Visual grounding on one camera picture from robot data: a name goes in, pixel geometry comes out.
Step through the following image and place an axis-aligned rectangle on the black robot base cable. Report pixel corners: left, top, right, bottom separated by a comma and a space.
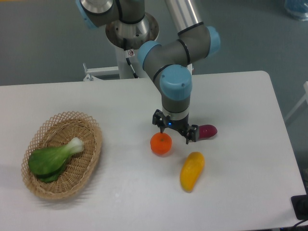
123, 38, 140, 79

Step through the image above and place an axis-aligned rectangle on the purple sweet potato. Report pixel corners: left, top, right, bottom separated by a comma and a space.
199, 125, 218, 140

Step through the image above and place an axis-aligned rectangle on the white furniture frame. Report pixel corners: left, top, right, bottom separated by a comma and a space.
284, 81, 308, 126

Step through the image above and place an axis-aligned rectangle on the woven wicker basket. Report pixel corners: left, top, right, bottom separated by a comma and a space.
21, 111, 103, 200

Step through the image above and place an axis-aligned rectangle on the blue bag in background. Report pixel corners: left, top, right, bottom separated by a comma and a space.
284, 0, 308, 21

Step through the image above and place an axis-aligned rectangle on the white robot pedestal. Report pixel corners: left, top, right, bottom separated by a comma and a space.
83, 13, 159, 81

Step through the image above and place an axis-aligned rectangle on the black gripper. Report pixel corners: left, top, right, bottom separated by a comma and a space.
152, 109, 200, 144

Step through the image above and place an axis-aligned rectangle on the orange fruit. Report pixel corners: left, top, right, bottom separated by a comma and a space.
150, 132, 172, 155

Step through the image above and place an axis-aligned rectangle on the black device at edge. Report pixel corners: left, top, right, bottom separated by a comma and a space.
291, 194, 308, 220

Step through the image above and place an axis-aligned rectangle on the yellow mango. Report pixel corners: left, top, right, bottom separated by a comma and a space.
180, 152, 205, 193

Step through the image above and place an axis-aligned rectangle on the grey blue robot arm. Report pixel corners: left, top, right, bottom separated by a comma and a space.
76, 0, 220, 142

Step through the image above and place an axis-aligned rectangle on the green bok choy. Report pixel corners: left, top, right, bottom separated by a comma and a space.
28, 137, 84, 183

